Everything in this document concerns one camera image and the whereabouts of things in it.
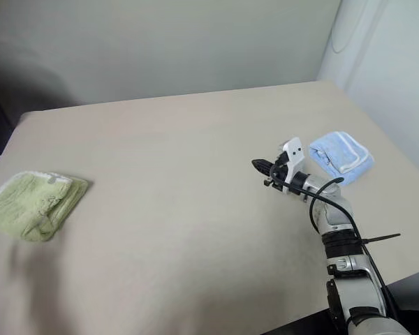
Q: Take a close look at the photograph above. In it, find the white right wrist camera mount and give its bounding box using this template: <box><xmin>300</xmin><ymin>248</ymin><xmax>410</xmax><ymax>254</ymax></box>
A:
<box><xmin>281</xmin><ymin>136</ymin><xmax>306</xmax><ymax>195</ymax></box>

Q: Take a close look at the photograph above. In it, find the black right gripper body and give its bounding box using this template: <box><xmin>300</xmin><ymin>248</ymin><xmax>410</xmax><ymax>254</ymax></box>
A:
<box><xmin>269</xmin><ymin>151</ymin><xmax>291</xmax><ymax>193</ymax></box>

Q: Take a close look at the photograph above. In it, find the green towel with embroidery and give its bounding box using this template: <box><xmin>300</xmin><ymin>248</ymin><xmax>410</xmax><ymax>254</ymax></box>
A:
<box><xmin>0</xmin><ymin>170</ymin><xmax>91</xmax><ymax>243</ymax></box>

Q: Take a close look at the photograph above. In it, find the black cable tie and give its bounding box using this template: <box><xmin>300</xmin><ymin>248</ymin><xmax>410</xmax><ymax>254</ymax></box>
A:
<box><xmin>360</xmin><ymin>232</ymin><xmax>402</xmax><ymax>246</ymax></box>

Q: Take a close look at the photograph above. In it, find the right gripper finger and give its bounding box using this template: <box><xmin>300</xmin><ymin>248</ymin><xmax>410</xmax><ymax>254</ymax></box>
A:
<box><xmin>253</xmin><ymin>166</ymin><xmax>279</xmax><ymax>188</ymax></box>
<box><xmin>251</xmin><ymin>158</ymin><xmax>277</xmax><ymax>170</ymax></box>

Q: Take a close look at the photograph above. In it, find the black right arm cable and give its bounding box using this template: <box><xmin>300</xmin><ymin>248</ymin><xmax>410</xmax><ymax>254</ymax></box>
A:
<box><xmin>269</xmin><ymin>161</ymin><xmax>403</xmax><ymax>317</ymax></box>

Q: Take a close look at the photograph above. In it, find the folded blue towel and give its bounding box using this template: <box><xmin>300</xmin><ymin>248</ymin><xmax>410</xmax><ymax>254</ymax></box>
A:
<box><xmin>307</xmin><ymin>131</ymin><xmax>376</xmax><ymax>186</ymax></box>

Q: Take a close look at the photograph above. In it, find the white rounded cabinet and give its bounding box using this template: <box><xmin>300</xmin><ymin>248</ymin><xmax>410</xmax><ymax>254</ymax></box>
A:
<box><xmin>315</xmin><ymin>0</ymin><xmax>419</xmax><ymax>175</ymax></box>

